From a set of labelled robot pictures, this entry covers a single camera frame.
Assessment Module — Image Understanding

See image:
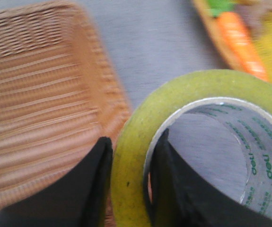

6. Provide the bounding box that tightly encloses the brown wicker basket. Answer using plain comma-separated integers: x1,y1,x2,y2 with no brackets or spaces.
0,0,131,210

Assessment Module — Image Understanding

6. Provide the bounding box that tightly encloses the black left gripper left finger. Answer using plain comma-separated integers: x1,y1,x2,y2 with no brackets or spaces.
0,137,113,227

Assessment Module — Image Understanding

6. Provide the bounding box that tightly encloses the yellow-green packing tape roll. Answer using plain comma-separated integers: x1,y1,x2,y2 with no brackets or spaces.
111,70,272,227

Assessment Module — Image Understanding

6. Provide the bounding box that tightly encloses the orange toy carrot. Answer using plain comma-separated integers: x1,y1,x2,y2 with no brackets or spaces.
207,0,268,81

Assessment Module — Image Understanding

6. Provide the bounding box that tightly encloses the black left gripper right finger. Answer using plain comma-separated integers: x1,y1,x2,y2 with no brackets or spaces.
147,129,272,227

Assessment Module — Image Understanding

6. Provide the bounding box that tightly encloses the yellow woven basket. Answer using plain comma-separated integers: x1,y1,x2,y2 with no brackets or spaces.
193,0,272,83

